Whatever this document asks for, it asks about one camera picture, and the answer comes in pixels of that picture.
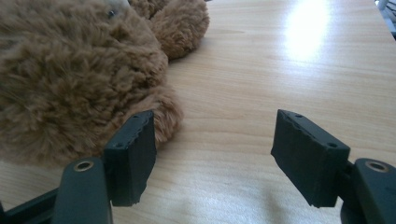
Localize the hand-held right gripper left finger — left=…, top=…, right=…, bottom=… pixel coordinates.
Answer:
left=103, top=109, right=158, bottom=208

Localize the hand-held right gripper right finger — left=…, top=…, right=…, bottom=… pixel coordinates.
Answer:
left=270, top=108, right=351, bottom=209

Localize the brown plush teddy bear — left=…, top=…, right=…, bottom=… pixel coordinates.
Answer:
left=0, top=0, right=211, bottom=166

